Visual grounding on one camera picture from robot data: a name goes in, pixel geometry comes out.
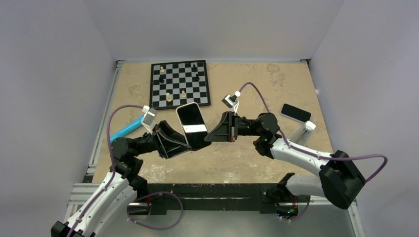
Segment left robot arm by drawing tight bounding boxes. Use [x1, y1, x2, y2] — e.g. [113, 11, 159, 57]
[50, 120, 191, 237]

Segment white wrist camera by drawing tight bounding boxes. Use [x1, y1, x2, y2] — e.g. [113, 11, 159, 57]
[141, 105, 158, 134]
[222, 91, 241, 113]

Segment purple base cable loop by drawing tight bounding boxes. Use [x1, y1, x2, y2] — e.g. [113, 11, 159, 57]
[126, 192, 184, 232]

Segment phone in lilac case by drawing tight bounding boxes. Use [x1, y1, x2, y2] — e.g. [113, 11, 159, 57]
[280, 103, 312, 123]

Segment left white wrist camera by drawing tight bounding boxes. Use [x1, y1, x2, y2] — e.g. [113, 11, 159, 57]
[141, 105, 158, 134]

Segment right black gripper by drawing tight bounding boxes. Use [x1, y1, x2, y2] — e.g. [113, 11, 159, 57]
[204, 111, 261, 142]

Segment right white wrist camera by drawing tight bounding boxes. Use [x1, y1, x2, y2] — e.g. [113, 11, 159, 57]
[222, 91, 241, 113]

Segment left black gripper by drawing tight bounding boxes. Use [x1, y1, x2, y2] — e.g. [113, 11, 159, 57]
[133, 120, 193, 158]

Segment phone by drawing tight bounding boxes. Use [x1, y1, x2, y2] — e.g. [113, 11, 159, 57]
[175, 102, 211, 151]
[280, 103, 312, 123]

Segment black white chessboard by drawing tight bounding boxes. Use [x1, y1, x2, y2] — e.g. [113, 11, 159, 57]
[149, 60, 211, 110]

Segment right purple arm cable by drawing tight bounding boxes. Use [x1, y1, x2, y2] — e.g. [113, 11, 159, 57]
[237, 82, 388, 183]

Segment white chess piece front left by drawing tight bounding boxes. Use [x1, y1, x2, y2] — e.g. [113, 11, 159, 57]
[166, 93, 172, 102]

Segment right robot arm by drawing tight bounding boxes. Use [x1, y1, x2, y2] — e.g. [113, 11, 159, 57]
[204, 112, 366, 209]

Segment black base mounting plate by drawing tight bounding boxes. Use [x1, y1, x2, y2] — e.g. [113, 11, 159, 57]
[127, 183, 309, 216]

